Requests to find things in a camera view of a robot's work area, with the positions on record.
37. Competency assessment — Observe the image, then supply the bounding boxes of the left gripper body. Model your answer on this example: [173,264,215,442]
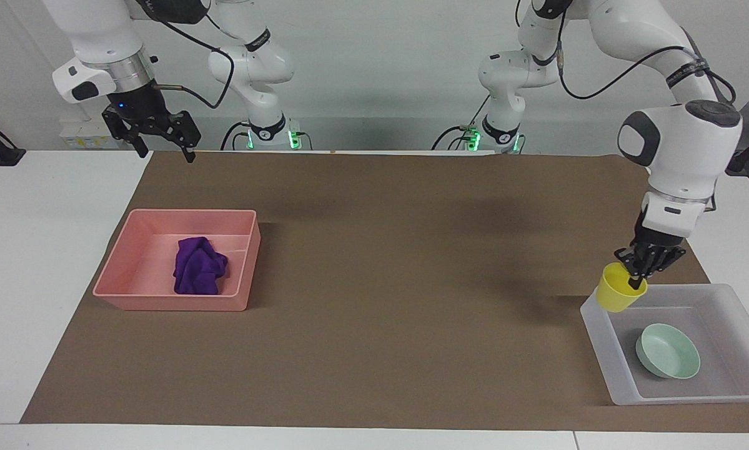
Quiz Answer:
[631,214,685,250]

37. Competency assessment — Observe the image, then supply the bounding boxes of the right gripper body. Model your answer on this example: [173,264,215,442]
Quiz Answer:
[109,81,172,130]

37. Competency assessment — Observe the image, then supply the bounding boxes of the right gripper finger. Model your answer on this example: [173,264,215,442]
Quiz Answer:
[144,110,202,164]
[102,107,150,159]

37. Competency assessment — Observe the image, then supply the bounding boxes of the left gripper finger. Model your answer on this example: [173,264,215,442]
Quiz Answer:
[613,245,649,291]
[647,245,688,276]

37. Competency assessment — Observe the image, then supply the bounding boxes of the yellow plastic cup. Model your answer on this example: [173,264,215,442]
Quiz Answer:
[596,262,649,314]

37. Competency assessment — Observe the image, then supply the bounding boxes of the light green bowl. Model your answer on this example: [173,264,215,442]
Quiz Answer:
[635,322,702,380]

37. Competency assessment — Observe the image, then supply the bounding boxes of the translucent white plastic tray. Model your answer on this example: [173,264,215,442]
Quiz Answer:
[580,282,749,406]

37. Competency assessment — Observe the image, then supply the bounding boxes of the purple cloth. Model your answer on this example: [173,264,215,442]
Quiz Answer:
[172,236,229,296]

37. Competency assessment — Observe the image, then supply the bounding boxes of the pink plastic bin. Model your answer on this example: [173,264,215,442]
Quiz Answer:
[92,209,262,312]

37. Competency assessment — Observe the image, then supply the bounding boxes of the black cable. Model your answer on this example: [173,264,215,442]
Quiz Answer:
[555,24,738,107]
[152,15,237,111]
[220,121,251,152]
[430,94,495,151]

